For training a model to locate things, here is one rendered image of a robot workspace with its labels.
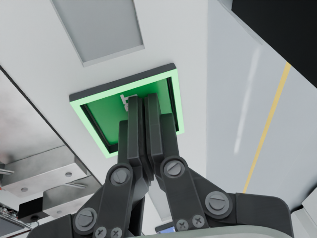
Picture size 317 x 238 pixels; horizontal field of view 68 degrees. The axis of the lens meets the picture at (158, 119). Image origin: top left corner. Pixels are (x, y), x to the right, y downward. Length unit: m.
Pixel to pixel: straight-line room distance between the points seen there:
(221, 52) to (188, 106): 1.34
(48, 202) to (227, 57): 1.34
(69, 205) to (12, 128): 0.14
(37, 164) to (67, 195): 0.08
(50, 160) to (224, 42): 1.29
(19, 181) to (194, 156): 0.19
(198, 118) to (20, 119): 0.17
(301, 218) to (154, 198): 6.23
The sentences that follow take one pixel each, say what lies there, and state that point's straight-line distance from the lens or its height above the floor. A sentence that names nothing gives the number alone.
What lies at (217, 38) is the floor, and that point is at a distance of 1.42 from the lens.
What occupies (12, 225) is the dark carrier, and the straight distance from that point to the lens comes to 0.42.
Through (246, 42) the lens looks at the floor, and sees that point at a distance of 1.54.
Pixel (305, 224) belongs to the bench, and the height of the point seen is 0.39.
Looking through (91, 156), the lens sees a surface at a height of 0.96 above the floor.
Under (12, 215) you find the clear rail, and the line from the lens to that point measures 0.38.
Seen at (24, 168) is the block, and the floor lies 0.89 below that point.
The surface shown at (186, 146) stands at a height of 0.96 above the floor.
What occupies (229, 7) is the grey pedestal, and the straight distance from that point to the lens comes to 0.30.
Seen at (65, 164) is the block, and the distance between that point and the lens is 0.27.
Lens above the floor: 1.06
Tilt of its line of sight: 39 degrees down
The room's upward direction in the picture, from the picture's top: 159 degrees clockwise
